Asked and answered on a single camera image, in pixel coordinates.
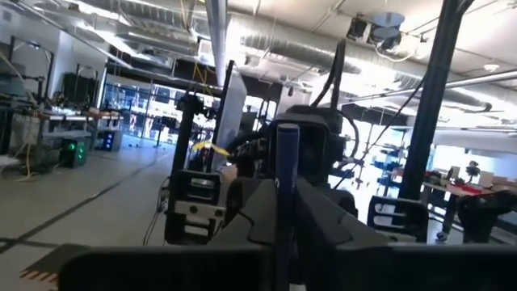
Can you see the cluttered background work table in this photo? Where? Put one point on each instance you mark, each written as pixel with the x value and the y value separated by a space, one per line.
pixel 464 188

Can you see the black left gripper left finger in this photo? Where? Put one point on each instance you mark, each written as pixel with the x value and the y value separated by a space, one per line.
pixel 202 266

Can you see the black computer with blue lights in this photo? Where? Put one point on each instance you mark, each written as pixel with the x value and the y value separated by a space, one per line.
pixel 111 140

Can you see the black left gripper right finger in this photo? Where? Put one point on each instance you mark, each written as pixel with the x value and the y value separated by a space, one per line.
pixel 363 266

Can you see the black mat with orange stripes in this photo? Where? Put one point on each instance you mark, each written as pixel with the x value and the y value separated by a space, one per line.
pixel 52 262

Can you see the grey standing panel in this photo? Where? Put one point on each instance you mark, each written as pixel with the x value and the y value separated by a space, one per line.
pixel 232 117

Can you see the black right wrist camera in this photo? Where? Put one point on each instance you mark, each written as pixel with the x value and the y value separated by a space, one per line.
pixel 319 149

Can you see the grey ceiling pipe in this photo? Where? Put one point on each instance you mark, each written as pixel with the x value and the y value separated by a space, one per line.
pixel 217 40

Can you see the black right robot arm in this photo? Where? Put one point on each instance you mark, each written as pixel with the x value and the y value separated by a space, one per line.
pixel 343 121

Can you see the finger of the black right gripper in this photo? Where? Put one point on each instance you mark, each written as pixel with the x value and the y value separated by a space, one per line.
pixel 198 194
pixel 416 218

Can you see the black computer with green lights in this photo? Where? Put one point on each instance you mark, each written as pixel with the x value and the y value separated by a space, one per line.
pixel 73 153

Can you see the silver ceiling air duct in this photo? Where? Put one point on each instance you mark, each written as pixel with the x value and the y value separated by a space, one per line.
pixel 303 52

